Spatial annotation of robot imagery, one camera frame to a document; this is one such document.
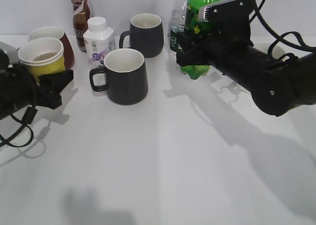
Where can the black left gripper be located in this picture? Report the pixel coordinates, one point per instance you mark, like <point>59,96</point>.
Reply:
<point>18,89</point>

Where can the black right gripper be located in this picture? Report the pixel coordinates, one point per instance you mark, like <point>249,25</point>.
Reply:
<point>209,49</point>

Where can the yellow paper cup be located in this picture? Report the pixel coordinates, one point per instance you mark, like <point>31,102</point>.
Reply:
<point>42,56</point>

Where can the green plastic soda bottle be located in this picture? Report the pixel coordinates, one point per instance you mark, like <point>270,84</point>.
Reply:
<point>197,30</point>

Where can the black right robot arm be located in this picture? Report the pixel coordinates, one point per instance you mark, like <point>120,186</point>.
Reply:
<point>276,86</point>

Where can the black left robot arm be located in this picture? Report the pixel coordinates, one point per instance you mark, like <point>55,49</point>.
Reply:
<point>18,89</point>

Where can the clear water bottle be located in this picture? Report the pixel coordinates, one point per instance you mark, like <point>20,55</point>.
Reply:
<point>177,23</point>

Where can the dark grey mug back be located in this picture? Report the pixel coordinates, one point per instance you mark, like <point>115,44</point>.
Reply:
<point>145,34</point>

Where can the dark red ceramic mug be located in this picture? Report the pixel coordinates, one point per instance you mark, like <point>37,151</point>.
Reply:
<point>58,33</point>

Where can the white milk carton bottle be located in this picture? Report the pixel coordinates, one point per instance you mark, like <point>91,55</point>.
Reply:
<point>99,41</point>

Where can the black mug front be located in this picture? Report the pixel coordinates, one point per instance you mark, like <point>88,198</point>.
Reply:
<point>123,76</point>

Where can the brown coffee drink bottle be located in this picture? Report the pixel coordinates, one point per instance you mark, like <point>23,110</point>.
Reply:
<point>81,14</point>

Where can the white ceramic mug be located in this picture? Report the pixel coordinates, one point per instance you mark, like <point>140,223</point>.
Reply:
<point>277,52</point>

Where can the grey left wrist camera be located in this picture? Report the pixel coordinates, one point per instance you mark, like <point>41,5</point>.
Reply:
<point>8,55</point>

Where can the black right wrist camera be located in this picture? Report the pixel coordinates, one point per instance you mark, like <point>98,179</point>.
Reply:
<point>228,17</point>

